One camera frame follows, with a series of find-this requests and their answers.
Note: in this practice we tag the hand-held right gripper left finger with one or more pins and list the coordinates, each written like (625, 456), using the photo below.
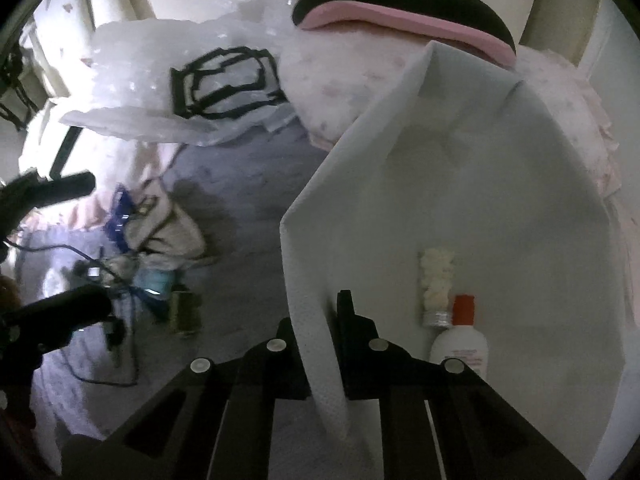
(287, 360)

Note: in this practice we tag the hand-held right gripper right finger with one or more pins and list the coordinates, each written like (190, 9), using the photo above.
(350, 340)

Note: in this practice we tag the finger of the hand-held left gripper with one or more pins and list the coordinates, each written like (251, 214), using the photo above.
(55, 187)
(65, 310)

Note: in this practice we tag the white cardboard box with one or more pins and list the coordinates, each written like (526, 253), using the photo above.
(500, 210)

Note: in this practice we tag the black smartphone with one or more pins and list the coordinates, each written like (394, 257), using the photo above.
(65, 152)

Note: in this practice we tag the pink ruffled blanket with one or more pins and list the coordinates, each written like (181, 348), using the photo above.
(85, 210)

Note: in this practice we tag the teal packet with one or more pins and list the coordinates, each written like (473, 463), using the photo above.
(155, 280)

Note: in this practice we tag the white lotion bottle orange cap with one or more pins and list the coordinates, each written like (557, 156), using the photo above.
(457, 350)

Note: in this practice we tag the olive small box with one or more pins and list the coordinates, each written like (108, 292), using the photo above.
(185, 310)

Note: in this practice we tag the white plastic bag black print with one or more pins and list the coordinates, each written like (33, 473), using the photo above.
(135, 60)

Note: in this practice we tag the white pillow with ice-cream print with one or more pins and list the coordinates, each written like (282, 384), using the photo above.
(65, 10)

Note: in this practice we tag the floral print pillow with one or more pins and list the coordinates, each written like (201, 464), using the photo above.
(340, 85)

